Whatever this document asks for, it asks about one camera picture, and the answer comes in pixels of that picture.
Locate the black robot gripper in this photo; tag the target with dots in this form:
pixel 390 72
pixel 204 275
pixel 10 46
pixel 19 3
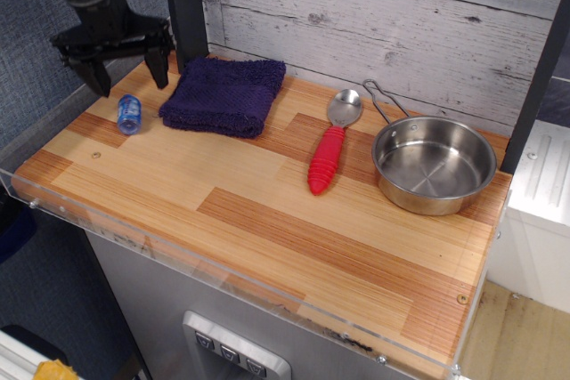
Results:
pixel 109 29

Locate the dark vertical post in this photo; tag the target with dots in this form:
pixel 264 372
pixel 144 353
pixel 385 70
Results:
pixel 544 71
pixel 189 28

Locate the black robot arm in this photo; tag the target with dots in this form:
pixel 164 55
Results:
pixel 110 30

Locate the silver cabinet with dispenser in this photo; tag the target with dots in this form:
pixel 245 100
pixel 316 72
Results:
pixel 187 329

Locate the small stainless steel pan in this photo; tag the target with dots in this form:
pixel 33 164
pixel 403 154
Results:
pixel 429 165

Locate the red handled metal spoon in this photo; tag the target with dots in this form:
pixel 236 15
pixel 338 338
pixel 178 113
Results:
pixel 344 109

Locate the dark blue object at left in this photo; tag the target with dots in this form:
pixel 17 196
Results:
pixel 17 226

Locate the blue gum bottle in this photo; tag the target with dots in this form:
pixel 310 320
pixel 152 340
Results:
pixel 129 119

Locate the yellow object at corner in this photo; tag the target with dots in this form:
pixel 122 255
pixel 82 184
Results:
pixel 55 370

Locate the dark left vertical post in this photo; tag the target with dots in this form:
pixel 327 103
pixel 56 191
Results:
pixel 189 28

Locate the clear acrylic table guard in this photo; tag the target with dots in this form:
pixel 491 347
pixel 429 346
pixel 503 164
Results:
pixel 238 215

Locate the purple folded towel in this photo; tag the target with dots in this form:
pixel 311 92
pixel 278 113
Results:
pixel 231 98

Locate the dark right vertical post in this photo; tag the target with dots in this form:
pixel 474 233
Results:
pixel 544 71

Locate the white side appliance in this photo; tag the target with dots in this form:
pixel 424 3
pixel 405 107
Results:
pixel 530 256

